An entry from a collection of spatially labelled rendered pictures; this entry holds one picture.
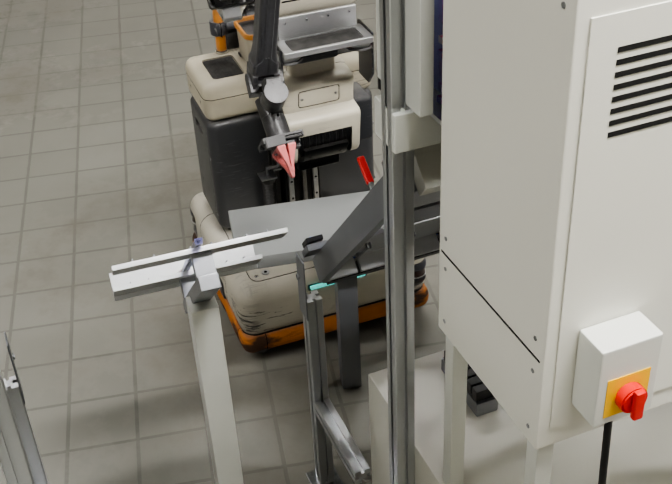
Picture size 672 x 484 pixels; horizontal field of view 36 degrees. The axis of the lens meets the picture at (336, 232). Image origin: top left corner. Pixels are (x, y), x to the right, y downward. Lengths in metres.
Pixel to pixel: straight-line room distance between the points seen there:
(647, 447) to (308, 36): 1.35
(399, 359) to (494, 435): 0.31
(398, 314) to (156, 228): 2.17
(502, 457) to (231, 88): 1.48
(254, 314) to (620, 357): 1.81
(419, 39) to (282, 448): 1.69
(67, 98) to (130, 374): 2.02
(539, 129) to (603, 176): 0.10
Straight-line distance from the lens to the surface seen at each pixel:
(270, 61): 2.41
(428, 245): 2.50
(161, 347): 3.36
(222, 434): 2.40
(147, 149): 4.45
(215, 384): 2.29
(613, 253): 1.41
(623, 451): 2.14
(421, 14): 1.52
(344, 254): 2.18
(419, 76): 1.56
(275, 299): 3.10
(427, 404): 2.19
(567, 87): 1.23
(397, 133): 1.64
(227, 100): 3.09
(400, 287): 1.82
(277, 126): 2.41
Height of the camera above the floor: 2.14
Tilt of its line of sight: 34 degrees down
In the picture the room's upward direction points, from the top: 3 degrees counter-clockwise
